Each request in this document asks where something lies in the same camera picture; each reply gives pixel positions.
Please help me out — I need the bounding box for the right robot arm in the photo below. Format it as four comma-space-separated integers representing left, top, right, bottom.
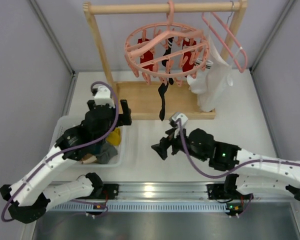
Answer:
151, 128, 300, 202

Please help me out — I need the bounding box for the wooden clothes rack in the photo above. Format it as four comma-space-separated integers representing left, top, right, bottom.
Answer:
83, 0, 245, 120

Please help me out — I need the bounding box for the white plastic basket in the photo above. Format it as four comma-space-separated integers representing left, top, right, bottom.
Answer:
49, 115, 127, 169

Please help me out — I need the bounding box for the white sock with stripes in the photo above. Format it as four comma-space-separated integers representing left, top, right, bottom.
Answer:
186, 60, 214, 95

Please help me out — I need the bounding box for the white cloth garment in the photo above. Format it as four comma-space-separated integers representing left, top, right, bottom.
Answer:
197, 35, 233, 112

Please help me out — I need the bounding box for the left red sock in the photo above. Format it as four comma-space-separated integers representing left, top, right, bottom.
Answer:
137, 38, 154, 71

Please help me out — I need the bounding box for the grey sock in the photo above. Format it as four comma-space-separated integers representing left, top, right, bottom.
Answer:
94, 144, 118, 165

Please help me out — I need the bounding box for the aluminium mounting rail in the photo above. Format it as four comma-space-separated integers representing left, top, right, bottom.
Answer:
29, 181, 300, 201

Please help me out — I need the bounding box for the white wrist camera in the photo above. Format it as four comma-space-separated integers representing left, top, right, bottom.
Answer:
169, 112, 189, 138
92, 85, 115, 108

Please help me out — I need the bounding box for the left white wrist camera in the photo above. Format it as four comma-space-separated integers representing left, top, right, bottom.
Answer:
92, 85, 115, 108

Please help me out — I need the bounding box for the right red sock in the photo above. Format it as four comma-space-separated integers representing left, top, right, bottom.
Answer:
182, 38, 197, 72

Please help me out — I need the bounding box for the pink wire clothes hanger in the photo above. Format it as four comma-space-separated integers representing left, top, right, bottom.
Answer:
201, 1, 248, 73

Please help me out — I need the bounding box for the red sock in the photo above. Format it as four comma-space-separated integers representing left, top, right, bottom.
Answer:
137, 38, 154, 71
182, 38, 197, 72

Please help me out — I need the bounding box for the white slotted cable duct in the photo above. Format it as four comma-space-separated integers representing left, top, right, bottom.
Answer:
51, 201, 241, 213

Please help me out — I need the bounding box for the pink round clip hanger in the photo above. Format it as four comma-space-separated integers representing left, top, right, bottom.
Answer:
124, 0, 210, 86

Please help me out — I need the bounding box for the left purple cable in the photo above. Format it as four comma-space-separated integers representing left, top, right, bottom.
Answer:
1, 81, 121, 223

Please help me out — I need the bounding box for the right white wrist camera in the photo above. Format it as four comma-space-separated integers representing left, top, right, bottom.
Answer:
169, 112, 189, 138

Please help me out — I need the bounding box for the purple cable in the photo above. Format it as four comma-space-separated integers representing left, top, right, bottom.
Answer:
1, 81, 121, 223
176, 117, 300, 218

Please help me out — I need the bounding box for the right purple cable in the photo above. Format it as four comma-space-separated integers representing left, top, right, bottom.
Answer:
176, 117, 300, 218

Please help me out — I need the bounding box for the brown striped sock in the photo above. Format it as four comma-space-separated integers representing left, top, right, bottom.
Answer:
80, 154, 97, 165

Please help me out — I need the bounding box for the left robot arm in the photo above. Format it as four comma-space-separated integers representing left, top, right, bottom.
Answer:
0, 99, 132, 224

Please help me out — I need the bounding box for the yellow sock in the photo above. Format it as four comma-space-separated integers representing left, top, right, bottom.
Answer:
106, 127, 122, 147

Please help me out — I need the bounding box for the dark teal sock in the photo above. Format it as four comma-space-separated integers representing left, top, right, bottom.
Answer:
92, 143, 106, 158

